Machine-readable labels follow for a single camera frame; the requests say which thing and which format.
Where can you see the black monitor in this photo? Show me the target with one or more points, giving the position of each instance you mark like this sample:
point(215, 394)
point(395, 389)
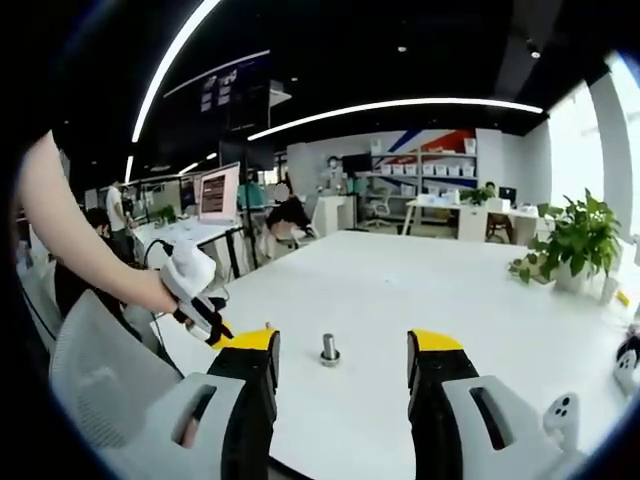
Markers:
point(356, 162)

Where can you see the small yellow object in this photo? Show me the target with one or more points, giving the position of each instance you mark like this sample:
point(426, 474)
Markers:
point(622, 297)

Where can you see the white cabinet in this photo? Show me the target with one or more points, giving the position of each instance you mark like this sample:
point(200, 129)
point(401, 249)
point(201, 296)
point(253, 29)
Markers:
point(337, 215)

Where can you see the long curved ceiling light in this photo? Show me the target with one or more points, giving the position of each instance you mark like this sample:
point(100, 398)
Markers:
point(400, 102)

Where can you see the white laptop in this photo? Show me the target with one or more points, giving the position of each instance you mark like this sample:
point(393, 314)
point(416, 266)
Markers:
point(218, 192)

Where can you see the steel washer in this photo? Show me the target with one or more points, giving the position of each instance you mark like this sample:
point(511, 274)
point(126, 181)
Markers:
point(323, 359)

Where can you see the small green plant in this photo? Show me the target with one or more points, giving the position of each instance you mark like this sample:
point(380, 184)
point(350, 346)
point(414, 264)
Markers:
point(477, 194)

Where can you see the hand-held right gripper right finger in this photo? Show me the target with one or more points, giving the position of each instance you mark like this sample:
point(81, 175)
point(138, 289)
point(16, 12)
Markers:
point(460, 425)

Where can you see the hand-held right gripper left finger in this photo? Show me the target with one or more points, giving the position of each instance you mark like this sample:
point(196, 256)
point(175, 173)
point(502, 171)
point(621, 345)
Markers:
point(200, 425)

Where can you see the wide window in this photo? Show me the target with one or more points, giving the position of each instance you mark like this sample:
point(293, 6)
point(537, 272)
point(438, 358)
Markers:
point(627, 125)

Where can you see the white background desk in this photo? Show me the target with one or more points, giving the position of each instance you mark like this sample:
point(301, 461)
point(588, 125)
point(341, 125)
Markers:
point(450, 202)

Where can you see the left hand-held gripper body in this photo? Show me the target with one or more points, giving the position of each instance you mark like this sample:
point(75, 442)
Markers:
point(190, 270)

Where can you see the green potted plant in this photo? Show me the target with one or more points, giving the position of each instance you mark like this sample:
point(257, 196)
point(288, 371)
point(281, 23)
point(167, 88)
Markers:
point(575, 235)

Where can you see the white game controller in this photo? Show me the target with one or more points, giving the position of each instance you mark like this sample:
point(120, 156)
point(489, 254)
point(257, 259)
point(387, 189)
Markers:
point(627, 362)
point(562, 412)

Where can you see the hanging dark screen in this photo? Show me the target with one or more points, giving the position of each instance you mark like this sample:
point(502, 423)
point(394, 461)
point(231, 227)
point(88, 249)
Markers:
point(235, 95)

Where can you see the long ceiling light strip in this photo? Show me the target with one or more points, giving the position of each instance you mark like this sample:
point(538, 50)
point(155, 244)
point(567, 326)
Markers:
point(170, 55)

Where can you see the white swivel chair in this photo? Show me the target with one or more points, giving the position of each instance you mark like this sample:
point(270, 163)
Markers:
point(382, 205)

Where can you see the shelf with white bins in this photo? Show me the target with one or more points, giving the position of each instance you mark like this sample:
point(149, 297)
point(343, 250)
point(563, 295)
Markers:
point(425, 170)

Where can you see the person's left hand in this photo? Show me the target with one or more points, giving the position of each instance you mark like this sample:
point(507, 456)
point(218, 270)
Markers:
point(165, 297)

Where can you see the grey mesh office chair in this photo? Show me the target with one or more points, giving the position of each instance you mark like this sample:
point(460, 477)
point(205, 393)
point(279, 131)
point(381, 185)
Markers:
point(100, 380)

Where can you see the narrow window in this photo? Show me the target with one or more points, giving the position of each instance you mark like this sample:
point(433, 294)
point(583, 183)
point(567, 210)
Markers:
point(575, 150)

